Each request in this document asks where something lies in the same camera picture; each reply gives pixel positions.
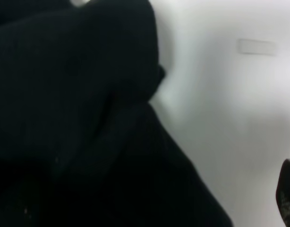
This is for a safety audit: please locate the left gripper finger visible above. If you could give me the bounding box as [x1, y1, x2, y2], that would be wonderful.
[276, 159, 290, 227]

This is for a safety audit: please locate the black short sleeve t-shirt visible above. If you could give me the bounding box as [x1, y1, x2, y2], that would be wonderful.
[0, 0, 232, 227]

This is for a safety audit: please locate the clear tape piece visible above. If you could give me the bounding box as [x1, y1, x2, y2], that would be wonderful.
[237, 39, 277, 56]

